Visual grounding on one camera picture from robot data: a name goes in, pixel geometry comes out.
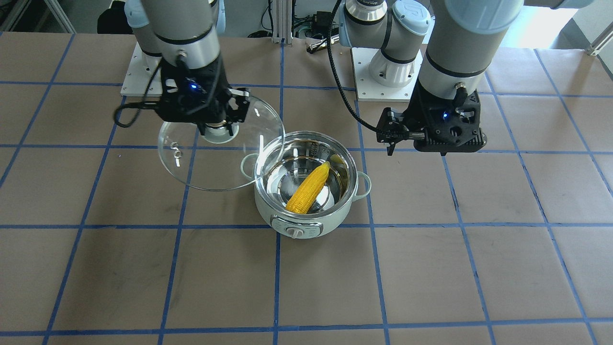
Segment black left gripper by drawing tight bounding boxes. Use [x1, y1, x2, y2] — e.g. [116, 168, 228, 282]
[376, 84, 488, 156]

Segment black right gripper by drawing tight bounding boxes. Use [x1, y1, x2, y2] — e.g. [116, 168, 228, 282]
[156, 60, 251, 136]

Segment glass pot lid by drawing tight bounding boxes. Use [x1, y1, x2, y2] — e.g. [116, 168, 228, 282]
[158, 95, 285, 191]

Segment pale green electric pot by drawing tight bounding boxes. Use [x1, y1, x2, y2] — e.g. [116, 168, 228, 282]
[240, 131, 372, 239]

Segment yellow corn cob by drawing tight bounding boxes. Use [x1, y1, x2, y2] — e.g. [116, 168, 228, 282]
[285, 161, 331, 214]

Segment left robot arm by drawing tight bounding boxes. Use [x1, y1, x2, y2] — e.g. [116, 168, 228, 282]
[332, 0, 591, 155]

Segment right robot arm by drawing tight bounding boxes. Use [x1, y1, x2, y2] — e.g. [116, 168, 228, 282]
[113, 0, 250, 143]

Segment black power adapter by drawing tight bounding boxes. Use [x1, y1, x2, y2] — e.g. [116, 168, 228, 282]
[311, 11, 333, 31]

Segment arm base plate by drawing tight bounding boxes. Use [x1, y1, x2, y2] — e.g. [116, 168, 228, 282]
[351, 47, 423, 102]
[120, 43, 162, 97]

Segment aluminium frame post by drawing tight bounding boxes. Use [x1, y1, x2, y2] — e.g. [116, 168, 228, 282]
[270, 0, 293, 46]

